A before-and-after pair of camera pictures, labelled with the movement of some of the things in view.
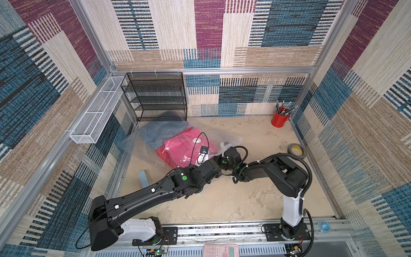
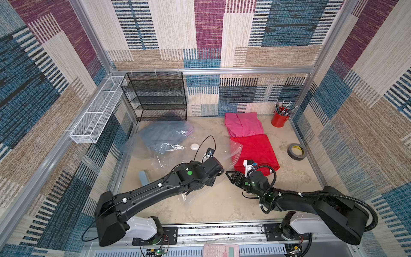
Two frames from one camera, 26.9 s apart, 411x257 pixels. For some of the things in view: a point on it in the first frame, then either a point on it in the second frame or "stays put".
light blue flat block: x=143 y=179 stays put
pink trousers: x=182 y=151 to x=243 y=123
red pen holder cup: x=280 y=115 stays put
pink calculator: x=220 y=250 stays put
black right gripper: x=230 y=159 to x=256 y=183
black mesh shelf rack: x=157 y=96 stays put
